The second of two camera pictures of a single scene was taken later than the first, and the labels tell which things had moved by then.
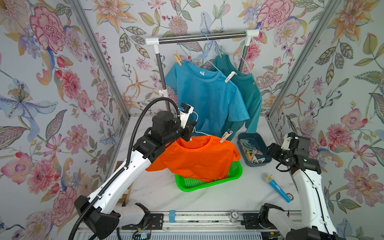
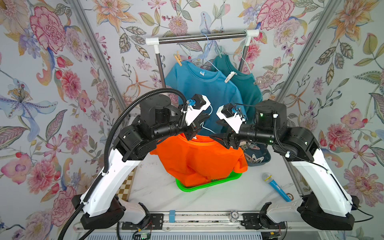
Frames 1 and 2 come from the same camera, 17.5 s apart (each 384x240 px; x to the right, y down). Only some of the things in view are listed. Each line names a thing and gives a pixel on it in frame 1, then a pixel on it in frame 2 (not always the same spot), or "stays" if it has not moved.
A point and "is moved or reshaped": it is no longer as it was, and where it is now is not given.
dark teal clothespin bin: x=253 y=149 stays
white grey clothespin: x=230 y=76 stays
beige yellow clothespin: x=177 y=57 stays
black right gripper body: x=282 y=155 → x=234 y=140
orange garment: x=203 y=158 is moved or reshaped
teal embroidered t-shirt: x=249 y=87 stays
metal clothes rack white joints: x=157 y=41 stays
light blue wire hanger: x=206 y=56 stays
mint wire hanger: x=194 y=127 is moved or reshaped
